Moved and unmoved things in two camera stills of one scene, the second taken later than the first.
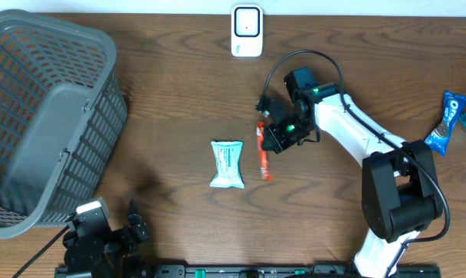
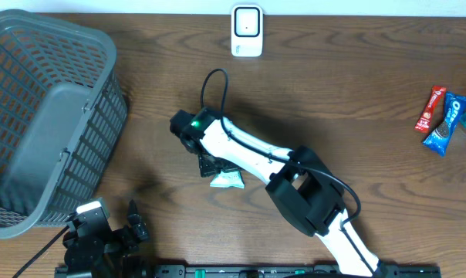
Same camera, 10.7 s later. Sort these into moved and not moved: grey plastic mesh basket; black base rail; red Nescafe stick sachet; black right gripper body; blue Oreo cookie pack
Moved: black right gripper body; red Nescafe stick sachet
Not moved: black base rail; blue Oreo cookie pack; grey plastic mesh basket
